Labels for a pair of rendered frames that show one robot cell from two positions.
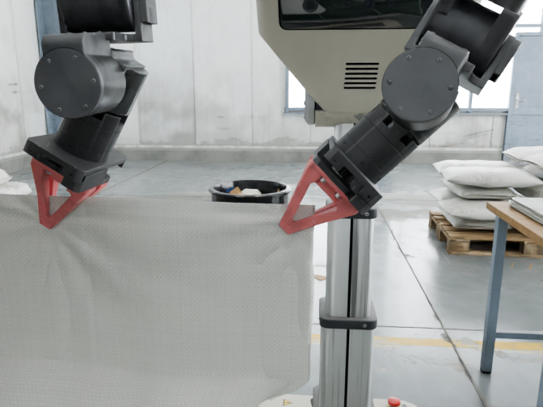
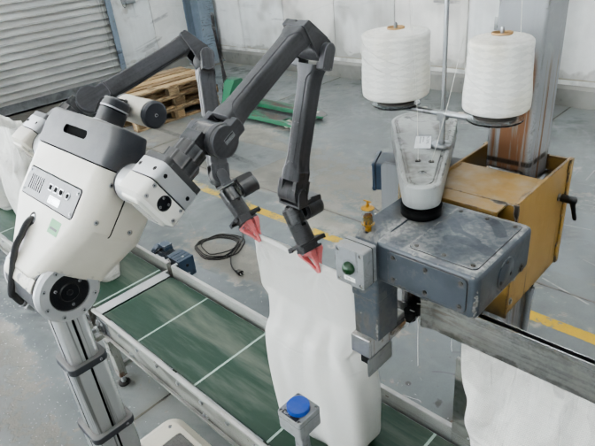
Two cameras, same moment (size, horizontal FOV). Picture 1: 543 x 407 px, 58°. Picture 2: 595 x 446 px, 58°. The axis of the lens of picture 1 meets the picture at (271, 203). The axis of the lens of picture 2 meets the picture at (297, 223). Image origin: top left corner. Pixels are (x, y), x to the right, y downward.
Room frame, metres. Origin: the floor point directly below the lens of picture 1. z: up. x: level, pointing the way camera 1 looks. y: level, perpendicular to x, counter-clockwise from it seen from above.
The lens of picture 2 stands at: (1.51, 1.06, 1.91)
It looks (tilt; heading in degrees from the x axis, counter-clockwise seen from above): 29 degrees down; 222
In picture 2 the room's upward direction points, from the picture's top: 6 degrees counter-clockwise
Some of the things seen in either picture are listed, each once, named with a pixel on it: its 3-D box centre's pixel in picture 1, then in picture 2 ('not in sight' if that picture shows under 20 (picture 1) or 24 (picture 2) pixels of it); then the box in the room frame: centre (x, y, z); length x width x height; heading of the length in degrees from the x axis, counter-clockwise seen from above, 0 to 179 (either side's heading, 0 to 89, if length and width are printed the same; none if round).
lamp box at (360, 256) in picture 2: not in sight; (356, 262); (0.73, 0.52, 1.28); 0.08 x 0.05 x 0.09; 85
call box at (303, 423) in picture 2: not in sight; (299, 416); (0.82, 0.38, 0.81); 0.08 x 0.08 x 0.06; 85
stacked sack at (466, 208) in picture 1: (488, 207); not in sight; (3.62, -1.64, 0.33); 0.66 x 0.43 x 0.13; 85
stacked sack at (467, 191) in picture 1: (474, 186); not in sight; (3.88, -1.64, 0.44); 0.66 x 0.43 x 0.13; 175
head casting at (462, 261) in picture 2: not in sight; (438, 276); (0.59, 0.64, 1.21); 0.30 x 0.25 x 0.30; 85
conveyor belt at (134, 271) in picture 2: not in sight; (44, 234); (0.30, -2.21, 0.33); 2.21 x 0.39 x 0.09; 85
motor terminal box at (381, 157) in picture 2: not in sight; (387, 174); (0.24, 0.30, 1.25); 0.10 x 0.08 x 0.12; 20
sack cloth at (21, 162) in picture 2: not in sight; (23, 176); (0.29, -2.23, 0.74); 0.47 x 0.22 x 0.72; 86
